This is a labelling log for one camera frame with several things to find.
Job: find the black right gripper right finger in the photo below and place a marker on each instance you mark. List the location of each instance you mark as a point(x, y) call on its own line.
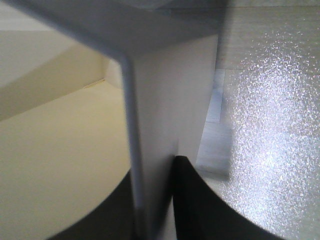
point(200, 214)

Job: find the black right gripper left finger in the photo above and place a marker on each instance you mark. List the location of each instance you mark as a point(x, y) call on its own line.
point(113, 219)

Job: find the white paper trash bin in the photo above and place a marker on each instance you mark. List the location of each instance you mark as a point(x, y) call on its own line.
point(89, 91)

